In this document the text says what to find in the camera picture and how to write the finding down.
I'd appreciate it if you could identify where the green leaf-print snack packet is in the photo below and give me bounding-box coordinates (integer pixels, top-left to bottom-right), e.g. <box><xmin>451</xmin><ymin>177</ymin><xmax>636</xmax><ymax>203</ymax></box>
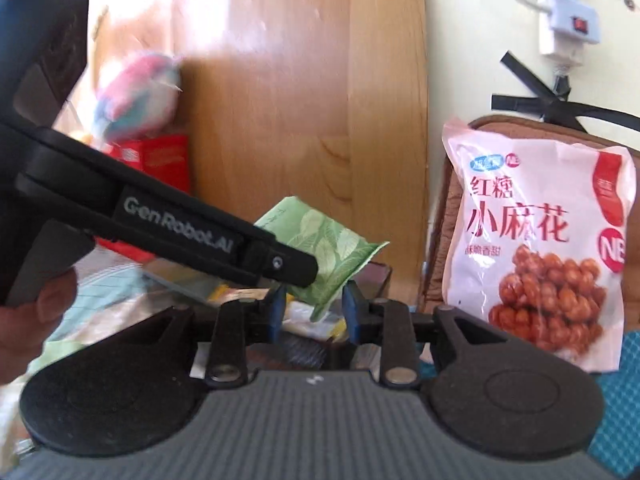
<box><xmin>252</xmin><ymin>195</ymin><xmax>391</xmax><ymax>324</ymax></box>

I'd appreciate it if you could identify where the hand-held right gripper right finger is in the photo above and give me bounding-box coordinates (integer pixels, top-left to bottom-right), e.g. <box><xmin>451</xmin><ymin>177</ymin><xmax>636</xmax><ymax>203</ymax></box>
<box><xmin>342</xmin><ymin>280</ymin><xmax>482</xmax><ymax>389</ymax></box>

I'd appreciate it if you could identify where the teal woven mat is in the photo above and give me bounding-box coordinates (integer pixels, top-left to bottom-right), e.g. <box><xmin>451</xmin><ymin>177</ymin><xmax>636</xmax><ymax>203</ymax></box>
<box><xmin>419</xmin><ymin>330</ymin><xmax>640</xmax><ymax>480</ymax></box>

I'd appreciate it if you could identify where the brown seat cushion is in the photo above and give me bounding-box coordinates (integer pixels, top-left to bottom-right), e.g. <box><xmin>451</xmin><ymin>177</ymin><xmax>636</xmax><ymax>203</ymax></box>
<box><xmin>417</xmin><ymin>114</ymin><xmax>640</xmax><ymax>322</ymax></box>

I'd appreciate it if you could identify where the person's left hand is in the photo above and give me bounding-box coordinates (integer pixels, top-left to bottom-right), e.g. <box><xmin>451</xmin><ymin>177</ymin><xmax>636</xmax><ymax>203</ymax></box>
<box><xmin>0</xmin><ymin>264</ymin><xmax>80</xmax><ymax>387</ymax></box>

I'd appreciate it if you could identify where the pastel plush toy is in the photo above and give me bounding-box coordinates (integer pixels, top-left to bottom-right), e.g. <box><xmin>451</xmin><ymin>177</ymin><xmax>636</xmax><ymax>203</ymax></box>
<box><xmin>92</xmin><ymin>52</ymin><xmax>184</xmax><ymax>144</ymax></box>

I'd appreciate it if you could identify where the pink snack bag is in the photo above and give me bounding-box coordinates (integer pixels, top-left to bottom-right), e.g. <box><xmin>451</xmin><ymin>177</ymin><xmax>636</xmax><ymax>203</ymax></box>
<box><xmin>442</xmin><ymin>117</ymin><xmax>639</xmax><ymax>375</ymax></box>

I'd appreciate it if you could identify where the wooden headboard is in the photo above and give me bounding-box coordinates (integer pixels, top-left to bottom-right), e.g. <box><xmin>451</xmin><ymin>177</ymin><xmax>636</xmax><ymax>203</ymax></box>
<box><xmin>89</xmin><ymin>0</ymin><xmax>432</xmax><ymax>307</ymax></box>

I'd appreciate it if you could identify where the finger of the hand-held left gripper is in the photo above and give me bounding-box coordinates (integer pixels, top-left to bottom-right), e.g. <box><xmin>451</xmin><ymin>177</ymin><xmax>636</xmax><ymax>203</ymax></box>
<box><xmin>243</xmin><ymin>229</ymin><xmax>320</xmax><ymax>290</ymax></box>

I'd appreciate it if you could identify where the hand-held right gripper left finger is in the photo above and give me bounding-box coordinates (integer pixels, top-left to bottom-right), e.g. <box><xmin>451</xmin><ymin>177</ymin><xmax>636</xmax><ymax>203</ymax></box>
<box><xmin>160</xmin><ymin>284</ymin><xmax>289</xmax><ymax>389</ymax></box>

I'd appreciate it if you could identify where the short black tape strip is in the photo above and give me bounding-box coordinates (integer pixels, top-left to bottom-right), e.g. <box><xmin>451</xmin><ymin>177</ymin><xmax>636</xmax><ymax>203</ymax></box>
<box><xmin>501</xmin><ymin>52</ymin><xmax>557</xmax><ymax>97</ymax></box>

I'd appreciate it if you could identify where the white power strip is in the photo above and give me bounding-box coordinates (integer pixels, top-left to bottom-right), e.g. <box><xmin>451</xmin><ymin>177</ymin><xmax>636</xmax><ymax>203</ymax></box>
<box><xmin>487</xmin><ymin>0</ymin><xmax>604</xmax><ymax>69</ymax></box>

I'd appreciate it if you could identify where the red gift box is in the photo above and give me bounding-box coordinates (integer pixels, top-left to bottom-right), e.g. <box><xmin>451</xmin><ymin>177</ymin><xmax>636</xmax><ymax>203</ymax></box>
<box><xmin>100</xmin><ymin>132</ymin><xmax>194</xmax><ymax>197</ymax></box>

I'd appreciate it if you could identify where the long black tape strip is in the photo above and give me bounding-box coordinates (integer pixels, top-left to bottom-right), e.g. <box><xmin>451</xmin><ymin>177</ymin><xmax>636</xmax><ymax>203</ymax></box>
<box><xmin>492</xmin><ymin>93</ymin><xmax>640</xmax><ymax>132</ymax></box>

